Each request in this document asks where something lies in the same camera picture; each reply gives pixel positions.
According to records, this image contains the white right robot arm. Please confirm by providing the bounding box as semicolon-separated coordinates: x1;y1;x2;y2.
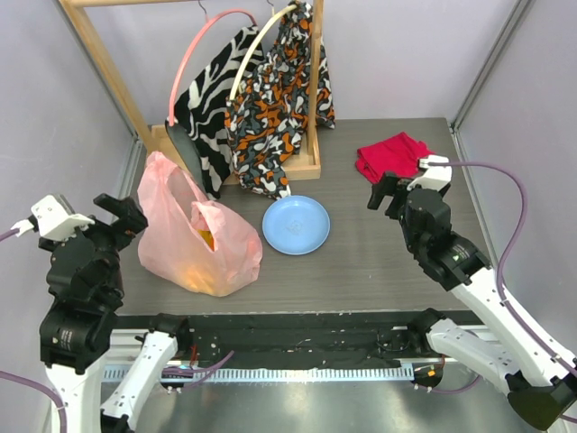
367;173;576;431

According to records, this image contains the aluminium frame rail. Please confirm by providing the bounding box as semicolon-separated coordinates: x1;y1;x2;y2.
106;310;517;387

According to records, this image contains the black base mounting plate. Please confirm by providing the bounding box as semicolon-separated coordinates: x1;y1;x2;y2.
112;310;488;369

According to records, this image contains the orange camouflage cloth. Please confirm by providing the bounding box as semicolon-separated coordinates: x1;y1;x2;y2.
224;1;313;199

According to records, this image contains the red folded cloth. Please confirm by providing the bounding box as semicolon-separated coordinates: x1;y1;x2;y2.
355;132;433;184

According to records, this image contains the pink peach plastic bag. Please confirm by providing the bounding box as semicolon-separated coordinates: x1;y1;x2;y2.
137;152;263;297

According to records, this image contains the wooden clothes rack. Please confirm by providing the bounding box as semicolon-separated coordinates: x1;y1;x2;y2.
59;1;325;180

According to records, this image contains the pink clothes hanger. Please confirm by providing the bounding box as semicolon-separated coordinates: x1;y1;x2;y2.
167;7;259;127

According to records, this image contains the zebra pattern cloth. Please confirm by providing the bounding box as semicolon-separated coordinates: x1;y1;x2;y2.
165;25;260;200

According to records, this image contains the yellow banana bunch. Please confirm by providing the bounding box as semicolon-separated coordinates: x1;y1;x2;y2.
197;230;215;251

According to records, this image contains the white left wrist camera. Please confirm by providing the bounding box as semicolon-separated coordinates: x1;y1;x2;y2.
10;194;96;242

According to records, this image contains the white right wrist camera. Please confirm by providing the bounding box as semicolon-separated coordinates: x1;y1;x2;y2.
407;154;453;193

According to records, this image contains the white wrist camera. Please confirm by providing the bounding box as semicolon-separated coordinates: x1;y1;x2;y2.
407;154;453;193
10;194;96;242

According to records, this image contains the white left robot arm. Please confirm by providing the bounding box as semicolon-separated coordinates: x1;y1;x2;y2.
32;194;192;432

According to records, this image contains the cream clothes hanger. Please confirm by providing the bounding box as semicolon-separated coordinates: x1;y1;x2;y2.
229;3;298;102

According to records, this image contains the light blue plate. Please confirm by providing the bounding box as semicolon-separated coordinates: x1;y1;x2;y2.
261;195;331;255

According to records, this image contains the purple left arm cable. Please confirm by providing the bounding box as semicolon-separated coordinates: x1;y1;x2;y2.
0;227;69;433

